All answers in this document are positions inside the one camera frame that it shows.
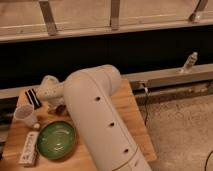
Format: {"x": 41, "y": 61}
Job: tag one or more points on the green bowl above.
{"x": 56, "y": 140}

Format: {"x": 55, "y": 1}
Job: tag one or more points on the small white bottle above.
{"x": 191, "y": 60}

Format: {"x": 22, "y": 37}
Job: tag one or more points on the white ceramic cup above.
{"x": 26, "y": 114}

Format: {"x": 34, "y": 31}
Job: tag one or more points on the small white ball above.
{"x": 36, "y": 127}

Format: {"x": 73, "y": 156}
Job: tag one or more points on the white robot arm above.
{"x": 86, "y": 93}

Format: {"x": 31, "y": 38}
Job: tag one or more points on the wooden table board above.
{"x": 80, "y": 159}

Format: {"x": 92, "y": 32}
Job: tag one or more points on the white remote control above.
{"x": 28, "y": 155}

